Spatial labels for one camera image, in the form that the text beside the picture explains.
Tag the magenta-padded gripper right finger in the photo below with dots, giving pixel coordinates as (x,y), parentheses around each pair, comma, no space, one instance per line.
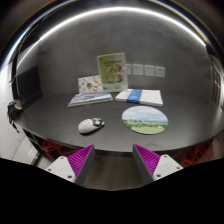
(164,166)

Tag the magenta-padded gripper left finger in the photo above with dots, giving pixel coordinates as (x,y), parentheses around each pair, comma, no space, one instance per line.
(63,166)

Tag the white computer mouse with print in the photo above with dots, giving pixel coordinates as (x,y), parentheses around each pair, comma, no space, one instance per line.
(86,126)

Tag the round landscape print mouse pad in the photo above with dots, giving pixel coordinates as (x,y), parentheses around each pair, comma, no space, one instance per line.
(145,120)

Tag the red lattice table leg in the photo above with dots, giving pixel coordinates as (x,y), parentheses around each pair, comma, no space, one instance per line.
(53,148)
(196,155)

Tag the white book with blue band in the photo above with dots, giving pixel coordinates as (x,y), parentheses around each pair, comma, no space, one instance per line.
(143,96)

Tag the grey striped book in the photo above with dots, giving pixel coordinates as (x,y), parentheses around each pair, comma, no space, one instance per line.
(90,99)

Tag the small black device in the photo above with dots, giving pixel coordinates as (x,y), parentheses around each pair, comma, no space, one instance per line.
(14,110)

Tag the small colourful printed card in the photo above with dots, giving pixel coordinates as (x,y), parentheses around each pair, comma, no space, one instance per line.
(89,84)

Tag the dark flat screen panel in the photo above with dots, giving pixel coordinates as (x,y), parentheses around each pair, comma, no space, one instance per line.
(29,85)

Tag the green menu sign stand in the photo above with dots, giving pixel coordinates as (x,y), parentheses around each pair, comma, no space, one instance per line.
(112,71)

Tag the white ceiling light strip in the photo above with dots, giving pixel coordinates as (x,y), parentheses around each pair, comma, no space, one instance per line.
(110,9)

